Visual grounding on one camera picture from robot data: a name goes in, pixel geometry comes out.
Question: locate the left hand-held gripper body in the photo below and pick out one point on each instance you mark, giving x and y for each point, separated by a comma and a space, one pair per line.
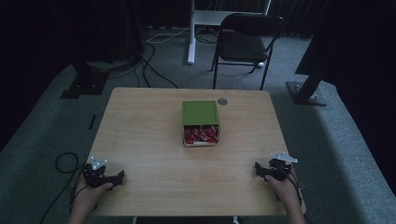
95, 175

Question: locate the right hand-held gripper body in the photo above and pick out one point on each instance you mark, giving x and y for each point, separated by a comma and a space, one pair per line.
278, 169

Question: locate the pile of red snack packets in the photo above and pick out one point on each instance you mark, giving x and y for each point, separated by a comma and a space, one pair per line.
200, 134

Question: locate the green drawer box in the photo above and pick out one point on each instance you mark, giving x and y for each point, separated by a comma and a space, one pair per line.
200, 112

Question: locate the person's left hand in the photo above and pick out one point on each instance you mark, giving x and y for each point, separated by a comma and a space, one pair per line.
88, 196

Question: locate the person's right hand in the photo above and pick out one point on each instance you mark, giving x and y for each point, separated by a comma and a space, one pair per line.
285, 193

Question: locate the white table leg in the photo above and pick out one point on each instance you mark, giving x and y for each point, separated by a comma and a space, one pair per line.
134, 220
236, 220

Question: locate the grey round table grommet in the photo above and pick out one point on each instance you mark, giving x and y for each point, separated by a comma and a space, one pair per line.
222, 101

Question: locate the slanted black stand with base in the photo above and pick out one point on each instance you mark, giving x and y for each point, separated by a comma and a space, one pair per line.
306, 90

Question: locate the black folding chair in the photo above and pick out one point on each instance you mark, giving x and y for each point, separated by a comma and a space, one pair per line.
243, 43

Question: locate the black stand with base plate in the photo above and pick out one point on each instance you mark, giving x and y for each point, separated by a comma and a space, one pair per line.
85, 82

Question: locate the white desk frame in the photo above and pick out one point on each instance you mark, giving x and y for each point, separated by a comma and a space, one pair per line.
193, 34

